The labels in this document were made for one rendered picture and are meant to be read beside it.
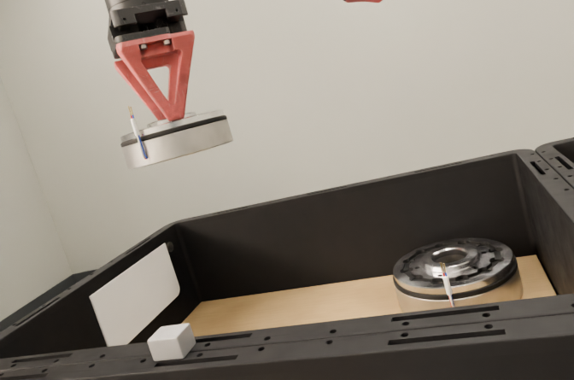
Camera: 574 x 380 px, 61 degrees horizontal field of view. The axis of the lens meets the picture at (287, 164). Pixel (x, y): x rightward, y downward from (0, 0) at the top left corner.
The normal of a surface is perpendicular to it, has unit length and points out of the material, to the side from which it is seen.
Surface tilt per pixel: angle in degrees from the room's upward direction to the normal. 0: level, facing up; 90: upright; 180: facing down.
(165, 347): 90
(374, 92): 90
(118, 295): 90
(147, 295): 90
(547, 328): 0
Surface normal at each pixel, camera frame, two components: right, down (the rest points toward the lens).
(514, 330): -0.27, -0.95
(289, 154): -0.22, 0.20
